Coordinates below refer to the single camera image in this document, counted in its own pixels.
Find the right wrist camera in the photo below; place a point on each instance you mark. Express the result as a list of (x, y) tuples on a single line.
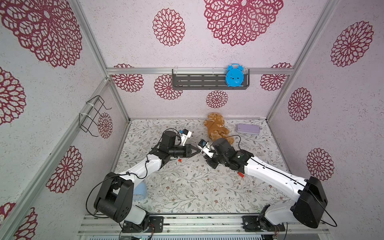
[(205, 148)]

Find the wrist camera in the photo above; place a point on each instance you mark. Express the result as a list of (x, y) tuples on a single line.
[(205, 148), (185, 134)]

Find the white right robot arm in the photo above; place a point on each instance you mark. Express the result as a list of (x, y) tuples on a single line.
[(307, 199)]

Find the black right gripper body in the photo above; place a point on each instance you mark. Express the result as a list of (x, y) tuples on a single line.
[(213, 159)]

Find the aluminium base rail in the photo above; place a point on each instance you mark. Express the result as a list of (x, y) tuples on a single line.
[(198, 224)]

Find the blue alarm clock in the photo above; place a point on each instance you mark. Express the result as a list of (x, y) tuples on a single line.
[(235, 75)]

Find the purple rectangular case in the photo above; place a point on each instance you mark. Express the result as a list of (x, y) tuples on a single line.
[(248, 129)]

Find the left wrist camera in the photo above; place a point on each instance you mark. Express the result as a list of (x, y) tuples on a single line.
[(185, 134)]

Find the light blue cup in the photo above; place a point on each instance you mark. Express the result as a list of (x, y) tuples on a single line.
[(140, 192)]

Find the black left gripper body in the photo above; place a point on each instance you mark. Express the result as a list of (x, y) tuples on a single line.
[(180, 151)]

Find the black wire wall basket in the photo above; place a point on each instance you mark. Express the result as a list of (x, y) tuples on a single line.
[(96, 121)]

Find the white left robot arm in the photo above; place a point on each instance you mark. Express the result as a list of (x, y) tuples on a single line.
[(116, 192)]

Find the brown teddy bear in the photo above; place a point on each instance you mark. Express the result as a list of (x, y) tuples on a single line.
[(215, 125)]

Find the grey wall shelf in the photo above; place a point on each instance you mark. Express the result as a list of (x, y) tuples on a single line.
[(181, 81)]

